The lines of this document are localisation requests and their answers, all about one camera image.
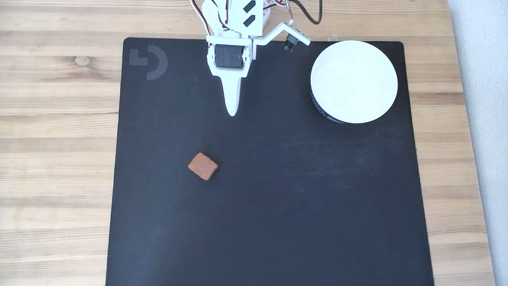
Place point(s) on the white bowl plate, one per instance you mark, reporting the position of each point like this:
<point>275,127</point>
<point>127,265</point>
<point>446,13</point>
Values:
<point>353,81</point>

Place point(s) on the black desk mat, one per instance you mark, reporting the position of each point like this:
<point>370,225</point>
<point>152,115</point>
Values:
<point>258,198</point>

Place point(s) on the wrist camera on white mount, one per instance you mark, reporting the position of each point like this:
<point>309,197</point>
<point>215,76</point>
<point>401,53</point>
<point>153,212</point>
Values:
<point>291,39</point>

